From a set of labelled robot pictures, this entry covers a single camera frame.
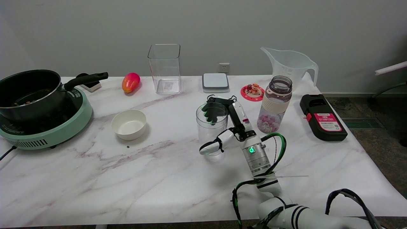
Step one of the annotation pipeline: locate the mint green induction cooker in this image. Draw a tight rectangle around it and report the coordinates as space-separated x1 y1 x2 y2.
0 87 93 150

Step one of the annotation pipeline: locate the white padded bar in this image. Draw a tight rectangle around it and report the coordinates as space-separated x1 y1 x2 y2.
375 61 407 76

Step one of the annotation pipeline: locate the red yellow mango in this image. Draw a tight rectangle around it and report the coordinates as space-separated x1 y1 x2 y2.
122 73 141 94

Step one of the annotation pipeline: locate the metal floor vent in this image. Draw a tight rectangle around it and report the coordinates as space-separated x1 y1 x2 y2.
342 117 386 129

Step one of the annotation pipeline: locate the black cooker power cord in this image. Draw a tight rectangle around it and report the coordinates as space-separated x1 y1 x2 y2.
0 146 17 161

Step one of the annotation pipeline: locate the clear plastic cup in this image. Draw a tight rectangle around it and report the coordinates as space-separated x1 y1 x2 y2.
196 102 229 142

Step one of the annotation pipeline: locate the white ceramic bowl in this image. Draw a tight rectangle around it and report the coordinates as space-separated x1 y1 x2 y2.
111 109 147 141

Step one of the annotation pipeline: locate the green black braided cable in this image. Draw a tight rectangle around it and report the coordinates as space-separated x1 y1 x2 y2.
231 132 287 229

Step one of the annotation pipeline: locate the small white black gadget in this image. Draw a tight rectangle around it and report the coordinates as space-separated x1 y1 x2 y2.
76 73 102 93

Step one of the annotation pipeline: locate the red coaster with figurines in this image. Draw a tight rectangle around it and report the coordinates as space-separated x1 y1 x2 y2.
240 83 265 102

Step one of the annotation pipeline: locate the white grey square lid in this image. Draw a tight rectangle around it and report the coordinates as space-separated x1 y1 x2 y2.
202 73 230 93

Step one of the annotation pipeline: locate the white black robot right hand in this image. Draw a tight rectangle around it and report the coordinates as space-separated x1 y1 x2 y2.
199 95 257 156

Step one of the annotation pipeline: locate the black box with red label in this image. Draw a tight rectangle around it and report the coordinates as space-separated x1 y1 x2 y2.
300 94 348 142

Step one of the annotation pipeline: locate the clear plastic measuring jug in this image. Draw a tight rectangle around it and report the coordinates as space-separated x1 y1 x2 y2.
260 47 319 93

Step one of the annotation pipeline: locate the clear square storage container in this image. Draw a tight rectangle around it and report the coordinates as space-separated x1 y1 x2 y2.
148 44 183 95

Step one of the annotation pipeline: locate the clear bottle with pink candies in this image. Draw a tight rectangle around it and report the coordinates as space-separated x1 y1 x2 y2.
257 75 293 134

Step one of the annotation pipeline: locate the black saucepan with handle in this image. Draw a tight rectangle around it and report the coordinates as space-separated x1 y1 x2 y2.
0 69 109 123

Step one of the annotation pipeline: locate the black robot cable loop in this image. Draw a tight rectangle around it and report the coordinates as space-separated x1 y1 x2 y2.
325 188 383 229

